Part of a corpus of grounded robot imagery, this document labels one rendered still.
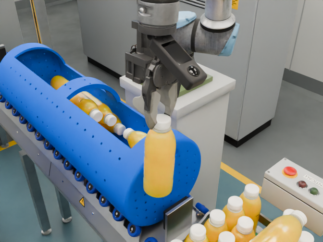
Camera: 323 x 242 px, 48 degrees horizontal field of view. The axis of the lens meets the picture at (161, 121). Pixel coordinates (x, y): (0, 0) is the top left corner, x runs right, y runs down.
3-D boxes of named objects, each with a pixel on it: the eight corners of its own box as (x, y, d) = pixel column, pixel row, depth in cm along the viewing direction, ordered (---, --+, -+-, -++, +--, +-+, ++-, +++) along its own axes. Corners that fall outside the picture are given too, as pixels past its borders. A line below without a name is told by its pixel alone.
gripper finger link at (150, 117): (136, 120, 79) (142, 79, 75) (155, 131, 75) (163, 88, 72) (125, 123, 76) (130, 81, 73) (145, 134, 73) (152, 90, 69)
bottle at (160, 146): (173, 200, 84) (179, 133, 74) (142, 199, 83) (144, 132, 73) (171, 180, 89) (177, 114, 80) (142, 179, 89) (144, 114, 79)
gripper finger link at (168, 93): (159, 107, 83) (155, 71, 77) (179, 116, 80) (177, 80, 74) (150, 114, 81) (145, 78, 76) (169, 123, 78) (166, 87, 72)
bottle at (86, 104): (79, 95, 136) (107, 116, 124) (63, 106, 133) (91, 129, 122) (71, 80, 131) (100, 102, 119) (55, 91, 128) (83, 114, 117)
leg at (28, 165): (48, 226, 226) (27, 146, 190) (53, 232, 222) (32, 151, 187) (40, 231, 223) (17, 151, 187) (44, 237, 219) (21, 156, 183)
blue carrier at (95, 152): (65, 91, 172) (54, 34, 156) (200, 195, 118) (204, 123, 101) (6, 114, 157) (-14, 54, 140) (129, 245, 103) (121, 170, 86)
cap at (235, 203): (242, 200, 99) (242, 195, 98) (242, 211, 96) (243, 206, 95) (227, 198, 99) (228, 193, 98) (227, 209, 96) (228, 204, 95)
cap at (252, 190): (241, 191, 102) (242, 186, 101) (250, 185, 104) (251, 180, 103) (252, 199, 99) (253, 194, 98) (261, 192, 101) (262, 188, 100)
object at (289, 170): (287, 166, 107) (288, 163, 106) (298, 173, 105) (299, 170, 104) (280, 172, 105) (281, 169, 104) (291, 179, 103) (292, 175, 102)
